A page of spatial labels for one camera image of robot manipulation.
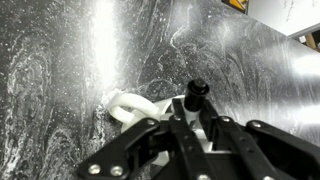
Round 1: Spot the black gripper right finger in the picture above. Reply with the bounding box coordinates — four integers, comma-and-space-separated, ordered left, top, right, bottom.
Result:
199, 100, 280, 180

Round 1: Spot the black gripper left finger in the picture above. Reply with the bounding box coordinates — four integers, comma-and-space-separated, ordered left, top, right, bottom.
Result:
169, 98, 216, 180

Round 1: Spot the black and white marker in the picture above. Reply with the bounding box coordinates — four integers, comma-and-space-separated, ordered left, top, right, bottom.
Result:
184, 78, 209, 112

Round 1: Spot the white ceramic mug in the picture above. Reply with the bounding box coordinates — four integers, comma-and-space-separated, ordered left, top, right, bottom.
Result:
107, 93, 213, 152

